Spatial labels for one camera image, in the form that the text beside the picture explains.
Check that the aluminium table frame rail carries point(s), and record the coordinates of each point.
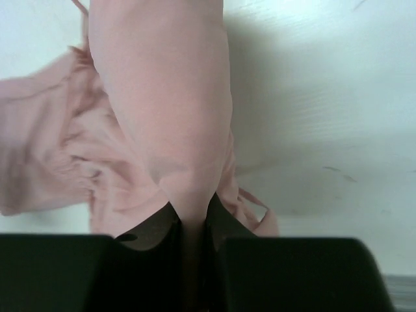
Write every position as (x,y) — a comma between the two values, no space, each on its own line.
(402,290)

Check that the pink drawstring trousers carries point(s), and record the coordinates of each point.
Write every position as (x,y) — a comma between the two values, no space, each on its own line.
(136,117)

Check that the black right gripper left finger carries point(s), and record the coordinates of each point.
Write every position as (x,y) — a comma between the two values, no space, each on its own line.
(136,271)

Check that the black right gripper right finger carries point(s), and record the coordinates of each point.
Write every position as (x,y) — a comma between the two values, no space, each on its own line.
(250,273)

